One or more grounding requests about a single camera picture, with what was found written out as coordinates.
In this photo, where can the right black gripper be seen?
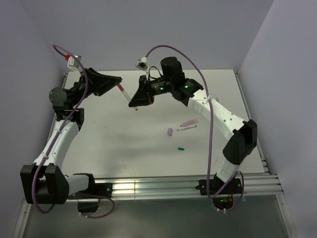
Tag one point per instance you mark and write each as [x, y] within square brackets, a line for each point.
[143, 96]

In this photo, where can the white thin pen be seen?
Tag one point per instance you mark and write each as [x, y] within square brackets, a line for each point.
[128, 99]

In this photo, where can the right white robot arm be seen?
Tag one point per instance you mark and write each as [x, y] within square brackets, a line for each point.
[241, 135]

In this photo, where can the teal thin pen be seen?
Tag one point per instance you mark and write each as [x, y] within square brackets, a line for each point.
[186, 128]

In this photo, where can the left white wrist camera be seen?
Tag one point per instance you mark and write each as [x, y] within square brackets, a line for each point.
[72, 62]

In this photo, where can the pink highlighter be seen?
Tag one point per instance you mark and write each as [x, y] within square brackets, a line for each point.
[189, 122]

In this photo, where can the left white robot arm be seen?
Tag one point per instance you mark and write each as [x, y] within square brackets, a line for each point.
[43, 181]

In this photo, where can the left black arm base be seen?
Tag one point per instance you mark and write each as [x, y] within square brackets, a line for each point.
[99, 189]

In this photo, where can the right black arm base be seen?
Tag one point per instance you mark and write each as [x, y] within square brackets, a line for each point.
[234, 187]

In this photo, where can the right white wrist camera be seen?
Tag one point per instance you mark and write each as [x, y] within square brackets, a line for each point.
[142, 64]

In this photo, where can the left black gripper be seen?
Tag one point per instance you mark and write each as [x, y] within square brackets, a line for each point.
[99, 84]

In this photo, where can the aluminium rail frame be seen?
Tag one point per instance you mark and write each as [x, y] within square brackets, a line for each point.
[170, 206]

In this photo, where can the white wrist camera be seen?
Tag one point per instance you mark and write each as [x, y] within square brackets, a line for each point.
[142, 64]
[72, 62]

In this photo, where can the purple marker cap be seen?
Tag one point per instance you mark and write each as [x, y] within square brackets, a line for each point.
[170, 132]

